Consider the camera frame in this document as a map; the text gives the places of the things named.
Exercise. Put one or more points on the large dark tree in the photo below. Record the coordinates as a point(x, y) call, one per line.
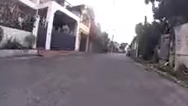
point(180, 8)

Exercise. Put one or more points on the grey asphalt road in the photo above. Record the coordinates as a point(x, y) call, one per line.
point(92, 85)

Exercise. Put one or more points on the white building with blue gate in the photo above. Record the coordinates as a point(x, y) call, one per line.
point(50, 21)

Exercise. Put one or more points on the dark bushy tree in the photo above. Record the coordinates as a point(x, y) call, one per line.
point(100, 41)

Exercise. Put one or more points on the dark roadside tree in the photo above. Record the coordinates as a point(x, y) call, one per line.
point(148, 39)

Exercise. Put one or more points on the rubble strewn verge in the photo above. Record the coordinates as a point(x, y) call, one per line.
point(180, 77)

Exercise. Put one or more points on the yellow building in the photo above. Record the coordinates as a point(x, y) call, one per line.
point(83, 28)

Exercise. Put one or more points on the pale concrete pavement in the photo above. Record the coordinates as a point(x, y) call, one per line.
point(1, 53)

